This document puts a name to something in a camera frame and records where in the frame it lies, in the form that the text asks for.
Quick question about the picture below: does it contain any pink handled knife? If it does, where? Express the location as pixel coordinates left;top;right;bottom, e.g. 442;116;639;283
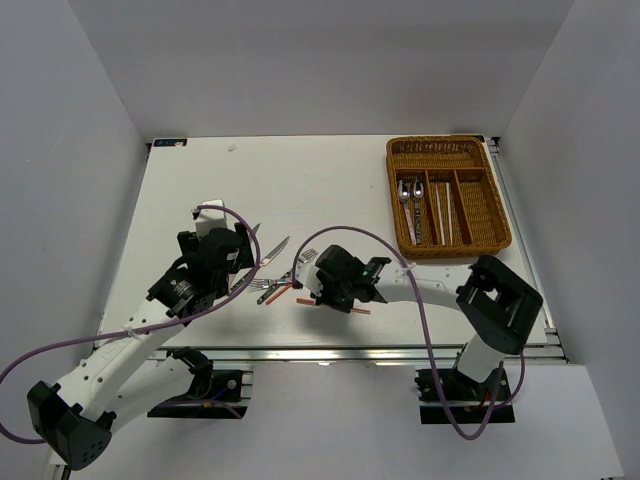
228;245;254;294

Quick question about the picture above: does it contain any dark handled fork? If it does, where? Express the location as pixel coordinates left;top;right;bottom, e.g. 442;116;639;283
256;248;318;305

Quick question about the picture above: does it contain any pink handled fork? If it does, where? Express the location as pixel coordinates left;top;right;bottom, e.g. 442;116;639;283
249;278;291;291

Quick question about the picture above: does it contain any dark handled knife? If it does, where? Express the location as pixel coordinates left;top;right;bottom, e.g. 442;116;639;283
257;236;290;269

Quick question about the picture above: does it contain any pink handled spoon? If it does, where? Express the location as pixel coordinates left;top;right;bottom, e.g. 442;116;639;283
397;180;417;245

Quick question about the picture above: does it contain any dark handled spoon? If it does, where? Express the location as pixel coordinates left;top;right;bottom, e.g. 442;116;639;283
411;178;424;245

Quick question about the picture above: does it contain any white chopstick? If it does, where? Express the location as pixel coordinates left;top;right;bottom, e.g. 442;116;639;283
435;184;446;246
446;182;454;245

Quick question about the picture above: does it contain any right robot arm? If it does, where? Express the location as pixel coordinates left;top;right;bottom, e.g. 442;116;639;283
297;245;543;399

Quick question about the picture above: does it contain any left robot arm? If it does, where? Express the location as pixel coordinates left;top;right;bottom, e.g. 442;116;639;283
27;221;254;471

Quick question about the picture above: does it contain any blue label sticker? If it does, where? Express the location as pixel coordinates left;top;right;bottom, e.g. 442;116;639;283
152;138;187;148

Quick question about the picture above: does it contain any wicker cutlery tray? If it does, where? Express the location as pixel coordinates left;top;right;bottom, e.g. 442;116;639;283
386;135;512;260

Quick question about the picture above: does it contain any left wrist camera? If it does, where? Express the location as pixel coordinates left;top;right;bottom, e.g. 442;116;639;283
192;208;228;240

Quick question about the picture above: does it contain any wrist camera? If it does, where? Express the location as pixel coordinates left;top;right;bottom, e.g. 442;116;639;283
292;258;323;298
192;208;228;240

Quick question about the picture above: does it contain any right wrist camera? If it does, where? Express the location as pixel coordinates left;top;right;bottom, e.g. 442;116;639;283
292;258;323;298

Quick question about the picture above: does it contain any aluminium table rail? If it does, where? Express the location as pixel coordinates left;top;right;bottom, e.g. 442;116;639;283
149;346;566;362

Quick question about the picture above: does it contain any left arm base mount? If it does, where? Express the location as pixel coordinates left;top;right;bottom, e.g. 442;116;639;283
147;347;253;420

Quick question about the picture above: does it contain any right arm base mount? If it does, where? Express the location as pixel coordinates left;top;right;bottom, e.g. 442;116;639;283
414;369;515;425

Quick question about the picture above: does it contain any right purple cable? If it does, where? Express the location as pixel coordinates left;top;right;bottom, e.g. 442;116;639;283
292;225;526;441

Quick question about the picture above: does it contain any purple cable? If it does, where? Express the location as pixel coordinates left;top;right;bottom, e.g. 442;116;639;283
292;225;526;441
0;203;262;445

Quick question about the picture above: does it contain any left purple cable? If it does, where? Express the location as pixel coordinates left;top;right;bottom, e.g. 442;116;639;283
0;203;262;445

